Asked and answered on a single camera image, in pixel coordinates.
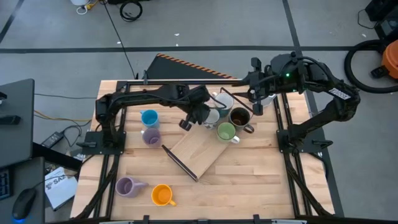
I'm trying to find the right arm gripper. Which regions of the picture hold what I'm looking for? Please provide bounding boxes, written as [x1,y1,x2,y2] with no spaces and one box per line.
[232,57,276,116]

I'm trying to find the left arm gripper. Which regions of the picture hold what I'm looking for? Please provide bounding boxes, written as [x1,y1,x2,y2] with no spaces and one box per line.
[179,84,218,132]

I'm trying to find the teal mug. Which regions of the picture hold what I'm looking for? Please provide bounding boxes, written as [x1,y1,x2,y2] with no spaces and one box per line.
[212,91,235,118]

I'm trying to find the green ribbed mug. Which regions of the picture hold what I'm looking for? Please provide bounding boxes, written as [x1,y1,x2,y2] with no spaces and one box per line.
[216,121,241,145]

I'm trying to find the brown mug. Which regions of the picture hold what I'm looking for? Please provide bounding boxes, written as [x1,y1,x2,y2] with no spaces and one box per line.
[228,106,255,134]

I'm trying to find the lilac mug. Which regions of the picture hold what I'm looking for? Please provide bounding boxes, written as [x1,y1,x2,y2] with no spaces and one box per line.
[115,176,150,199]

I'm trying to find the wooden shelf black metal legs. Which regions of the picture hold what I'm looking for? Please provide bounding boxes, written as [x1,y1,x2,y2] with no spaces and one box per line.
[161,88,259,183]

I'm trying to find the black ramp orange striped edge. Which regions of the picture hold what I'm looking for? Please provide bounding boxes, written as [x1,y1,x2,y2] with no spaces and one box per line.
[145,53,238,80]

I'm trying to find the light blue mug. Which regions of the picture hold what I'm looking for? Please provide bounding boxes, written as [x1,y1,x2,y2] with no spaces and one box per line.
[139,109,160,129]

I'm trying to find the mauve ribbed mug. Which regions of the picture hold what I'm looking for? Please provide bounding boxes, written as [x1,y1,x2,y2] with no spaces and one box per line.
[141,128,162,148]

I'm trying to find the orange mug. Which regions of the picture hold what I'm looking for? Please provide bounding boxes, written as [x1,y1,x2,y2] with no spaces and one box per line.
[150,184,177,207]

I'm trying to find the orange shop vacuum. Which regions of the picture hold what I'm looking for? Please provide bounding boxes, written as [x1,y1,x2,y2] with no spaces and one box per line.
[371,39,398,80]

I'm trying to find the black power adapter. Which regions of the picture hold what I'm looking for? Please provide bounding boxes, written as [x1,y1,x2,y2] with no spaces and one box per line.
[40,131,65,149]

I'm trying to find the black equipment case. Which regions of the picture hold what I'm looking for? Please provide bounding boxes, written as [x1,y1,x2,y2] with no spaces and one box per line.
[357,0,398,40]

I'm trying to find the white printed booklet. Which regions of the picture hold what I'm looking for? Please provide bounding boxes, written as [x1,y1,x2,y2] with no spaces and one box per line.
[44,166,79,212]

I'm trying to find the white round floor object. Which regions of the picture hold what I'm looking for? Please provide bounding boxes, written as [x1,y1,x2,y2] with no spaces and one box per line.
[70,0,91,16]

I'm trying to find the grey desk top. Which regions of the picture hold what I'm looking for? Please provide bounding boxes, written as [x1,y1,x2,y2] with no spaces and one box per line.
[0,78,35,169]
[0,156,47,224]

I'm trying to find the black handheld device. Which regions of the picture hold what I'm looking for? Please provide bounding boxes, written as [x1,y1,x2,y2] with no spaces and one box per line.
[0,114,22,126]

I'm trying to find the black computer mouse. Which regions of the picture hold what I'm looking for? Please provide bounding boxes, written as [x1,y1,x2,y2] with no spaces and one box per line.
[11,187,38,221]

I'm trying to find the black keyboard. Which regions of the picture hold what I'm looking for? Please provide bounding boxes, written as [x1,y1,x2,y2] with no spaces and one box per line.
[0,167,14,200]

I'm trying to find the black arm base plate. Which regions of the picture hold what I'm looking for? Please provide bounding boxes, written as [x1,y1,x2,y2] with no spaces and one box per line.
[276,129,333,154]
[81,130,127,156]

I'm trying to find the black vacuum hose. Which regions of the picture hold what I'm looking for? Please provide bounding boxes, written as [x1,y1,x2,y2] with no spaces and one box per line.
[344,39,398,94]

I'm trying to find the black aluminium table frame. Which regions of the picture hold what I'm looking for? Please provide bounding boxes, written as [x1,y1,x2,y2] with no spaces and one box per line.
[70,78,346,224]

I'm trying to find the coiled black cable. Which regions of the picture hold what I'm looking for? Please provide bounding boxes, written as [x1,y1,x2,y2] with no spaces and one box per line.
[119,1,144,22]

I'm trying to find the black floor cable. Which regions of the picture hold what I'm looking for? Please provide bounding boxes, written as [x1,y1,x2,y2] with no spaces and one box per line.
[101,0,139,80]

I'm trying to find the yellow floor cable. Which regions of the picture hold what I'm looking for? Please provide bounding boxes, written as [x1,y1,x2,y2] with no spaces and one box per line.
[34,109,93,123]

